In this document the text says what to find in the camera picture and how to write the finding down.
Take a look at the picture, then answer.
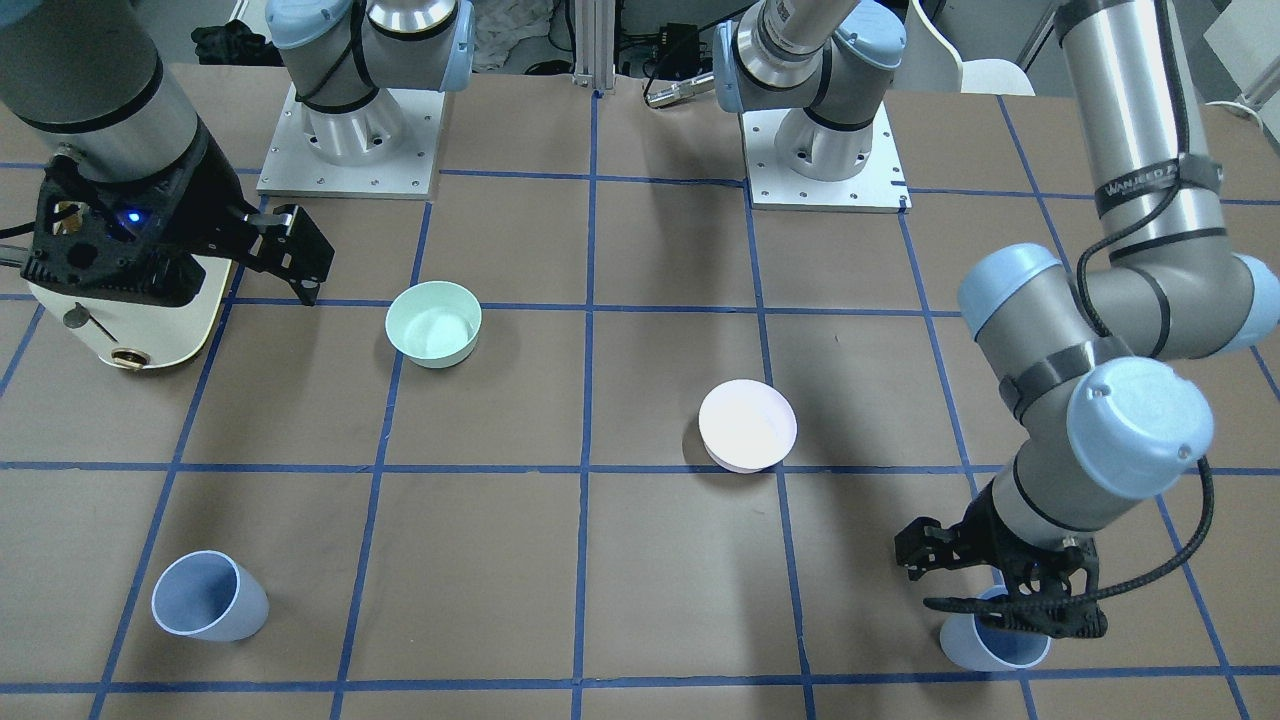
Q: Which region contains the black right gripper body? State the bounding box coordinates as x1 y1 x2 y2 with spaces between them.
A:
20 123 251 307

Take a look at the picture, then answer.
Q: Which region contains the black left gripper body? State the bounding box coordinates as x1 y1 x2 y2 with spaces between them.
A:
895 487 1108 639

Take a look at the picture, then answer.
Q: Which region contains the blue cup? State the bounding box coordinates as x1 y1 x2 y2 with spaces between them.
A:
150 550 270 642
938 614 1052 673

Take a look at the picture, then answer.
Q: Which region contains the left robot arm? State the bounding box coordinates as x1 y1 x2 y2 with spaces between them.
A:
895 1 1277 639

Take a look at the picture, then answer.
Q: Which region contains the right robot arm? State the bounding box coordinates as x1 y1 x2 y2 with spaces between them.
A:
1 1 475 307

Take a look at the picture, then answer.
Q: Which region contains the cream toaster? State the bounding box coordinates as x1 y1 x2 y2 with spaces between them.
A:
29 256 232 370

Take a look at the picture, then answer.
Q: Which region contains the green bowl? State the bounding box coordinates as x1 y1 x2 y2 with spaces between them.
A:
384 281 483 369

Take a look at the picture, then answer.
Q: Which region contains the pink bowl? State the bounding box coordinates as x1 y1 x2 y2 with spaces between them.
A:
698 379 799 474

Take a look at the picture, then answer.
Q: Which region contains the white chair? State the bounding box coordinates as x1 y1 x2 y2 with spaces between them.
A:
892 1 1036 96

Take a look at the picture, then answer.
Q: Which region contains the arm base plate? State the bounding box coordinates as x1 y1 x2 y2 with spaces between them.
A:
257 88 451 201
739 104 913 213

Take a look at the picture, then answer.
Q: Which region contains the aluminium frame post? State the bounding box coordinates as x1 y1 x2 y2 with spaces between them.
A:
570 0 620 97

